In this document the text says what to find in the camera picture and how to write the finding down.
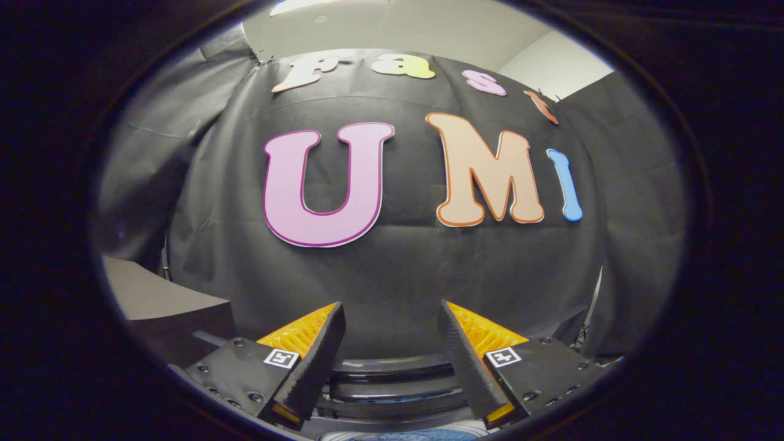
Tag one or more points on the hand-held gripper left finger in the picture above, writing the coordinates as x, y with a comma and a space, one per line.
318, 358

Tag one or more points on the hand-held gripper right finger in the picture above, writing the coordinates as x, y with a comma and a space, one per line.
467, 358

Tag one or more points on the light blue shirt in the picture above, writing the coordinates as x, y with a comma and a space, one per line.
429, 435

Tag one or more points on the black backdrop cloth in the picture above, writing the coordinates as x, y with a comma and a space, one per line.
398, 275

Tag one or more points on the black and white cabinet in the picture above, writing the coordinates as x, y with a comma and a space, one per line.
159, 300

